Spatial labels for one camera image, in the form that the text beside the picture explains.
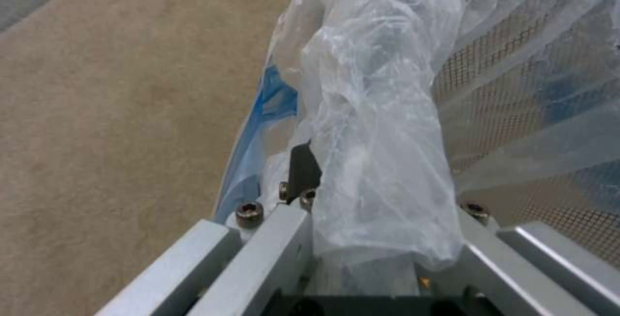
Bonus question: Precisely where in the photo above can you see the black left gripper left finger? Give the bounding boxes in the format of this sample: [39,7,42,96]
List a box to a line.
[94,142,325,316]

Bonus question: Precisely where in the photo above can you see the mesh wire trash bin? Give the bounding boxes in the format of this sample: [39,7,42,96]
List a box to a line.
[431,7,620,255]

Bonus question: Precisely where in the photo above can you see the beige carpet rug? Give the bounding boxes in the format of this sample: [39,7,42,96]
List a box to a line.
[0,0,340,316]

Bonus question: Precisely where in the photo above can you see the clear plastic bin liner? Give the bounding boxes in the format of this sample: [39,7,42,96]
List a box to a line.
[215,0,620,295]

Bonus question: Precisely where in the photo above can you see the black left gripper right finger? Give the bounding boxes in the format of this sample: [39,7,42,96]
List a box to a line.
[414,202,620,316]

